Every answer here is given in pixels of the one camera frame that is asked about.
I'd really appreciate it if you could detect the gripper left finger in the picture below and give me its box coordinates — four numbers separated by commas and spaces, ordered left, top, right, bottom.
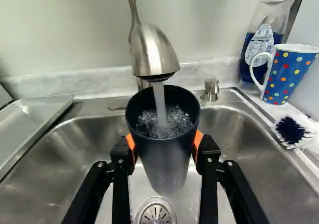
61, 132, 139, 224

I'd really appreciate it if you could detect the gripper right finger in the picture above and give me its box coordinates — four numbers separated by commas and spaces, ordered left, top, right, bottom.
190, 129, 270, 224

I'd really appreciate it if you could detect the dark blue plastic cup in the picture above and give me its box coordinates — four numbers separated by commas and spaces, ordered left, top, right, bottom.
125, 85, 201, 195

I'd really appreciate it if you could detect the stainless steel tray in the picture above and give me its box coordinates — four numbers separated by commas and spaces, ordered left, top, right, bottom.
0, 93, 75, 180

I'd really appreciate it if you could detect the stainless steel sink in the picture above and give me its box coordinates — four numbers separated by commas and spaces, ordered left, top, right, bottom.
0, 86, 319, 224

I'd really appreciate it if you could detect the steel soap dispenser pump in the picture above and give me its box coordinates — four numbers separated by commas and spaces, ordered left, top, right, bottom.
199, 78, 220, 102

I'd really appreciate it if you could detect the blue white dish brush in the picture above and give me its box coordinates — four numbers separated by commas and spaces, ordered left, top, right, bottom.
273, 114, 319, 157

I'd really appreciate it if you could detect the grey kitchen counter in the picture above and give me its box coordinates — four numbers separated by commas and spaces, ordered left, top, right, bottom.
0, 55, 319, 140

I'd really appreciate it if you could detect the blue polka dot mug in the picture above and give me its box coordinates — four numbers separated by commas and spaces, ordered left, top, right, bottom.
249, 43, 319, 106

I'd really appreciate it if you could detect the brushed steel kitchen tap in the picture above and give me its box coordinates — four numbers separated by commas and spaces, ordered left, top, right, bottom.
121, 0, 181, 91

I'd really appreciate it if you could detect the blue dish soap bottle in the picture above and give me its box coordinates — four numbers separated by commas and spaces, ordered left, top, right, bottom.
238, 0, 293, 85

